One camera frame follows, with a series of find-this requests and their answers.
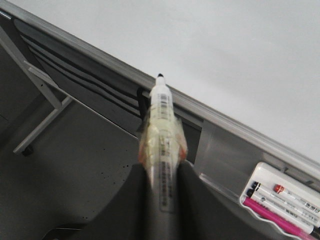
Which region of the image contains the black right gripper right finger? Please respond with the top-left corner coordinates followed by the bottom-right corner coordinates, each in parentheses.
top-left (176, 161), bottom-right (280, 240)

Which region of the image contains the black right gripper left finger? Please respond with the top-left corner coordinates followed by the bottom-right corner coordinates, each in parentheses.
top-left (43, 163), bottom-right (147, 240)

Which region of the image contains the white black-tipped whiteboard marker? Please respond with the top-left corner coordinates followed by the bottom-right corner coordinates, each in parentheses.
top-left (140, 73), bottom-right (187, 213)

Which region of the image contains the white glossy whiteboard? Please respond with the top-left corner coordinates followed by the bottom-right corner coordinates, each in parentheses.
top-left (0, 0), bottom-right (320, 177)

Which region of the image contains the black capped marker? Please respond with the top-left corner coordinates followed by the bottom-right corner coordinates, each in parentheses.
top-left (251, 181), bottom-right (320, 228)
top-left (246, 188), bottom-right (315, 234)

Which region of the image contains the white plastic marker tray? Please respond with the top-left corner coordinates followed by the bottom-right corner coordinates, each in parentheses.
top-left (238, 162), bottom-right (320, 240)

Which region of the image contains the pink marker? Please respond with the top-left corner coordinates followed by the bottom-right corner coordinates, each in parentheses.
top-left (242, 197), bottom-right (317, 240)

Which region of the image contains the red capped marker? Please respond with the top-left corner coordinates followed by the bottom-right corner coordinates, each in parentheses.
top-left (273, 184), bottom-right (320, 214)

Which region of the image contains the grey metal stand frame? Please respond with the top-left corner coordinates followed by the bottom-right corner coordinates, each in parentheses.
top-left (0, 21), bottom-right (72, 156)

